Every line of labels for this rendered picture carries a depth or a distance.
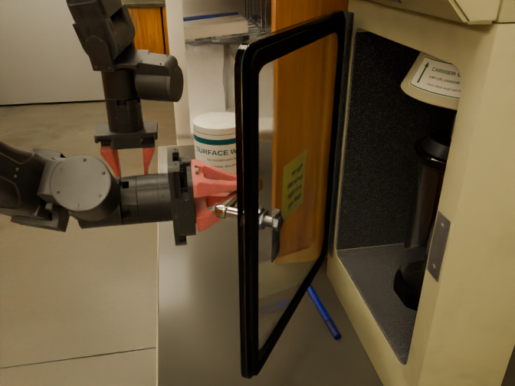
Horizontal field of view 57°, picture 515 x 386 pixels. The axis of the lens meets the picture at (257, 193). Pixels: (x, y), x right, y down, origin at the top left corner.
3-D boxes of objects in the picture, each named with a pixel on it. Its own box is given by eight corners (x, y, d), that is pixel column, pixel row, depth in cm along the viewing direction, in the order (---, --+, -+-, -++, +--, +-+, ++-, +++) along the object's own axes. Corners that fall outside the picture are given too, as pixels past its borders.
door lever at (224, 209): (286, 197, 59) (287, 178, 57) (252, 233, 51) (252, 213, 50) (247, 188, 61) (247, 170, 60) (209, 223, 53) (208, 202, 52)
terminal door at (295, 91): (326, 256, 82) (346, 8, 63) (246, 386, 57) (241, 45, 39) (321, 254, 82) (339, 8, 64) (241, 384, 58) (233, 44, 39)
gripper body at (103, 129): (158, 142, 79) (153, 99, 76) (94, 146, 78) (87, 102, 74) (158, 130, 85) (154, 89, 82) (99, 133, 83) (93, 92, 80)
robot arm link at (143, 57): (109, 12, 74) (82, 35, 68) (177, 14, 72) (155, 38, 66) (126, 81, 82) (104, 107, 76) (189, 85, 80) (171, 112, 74)
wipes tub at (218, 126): (242, 162, 130) (241, 109, 123) (250, 183, 119) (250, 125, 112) (195, 165, 128) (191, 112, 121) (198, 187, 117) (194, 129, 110)
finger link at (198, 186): (258, 176, 53) (174, 183, 52) (259, 230, 56) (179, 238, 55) (249, 153, 59) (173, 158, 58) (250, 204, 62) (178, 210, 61)
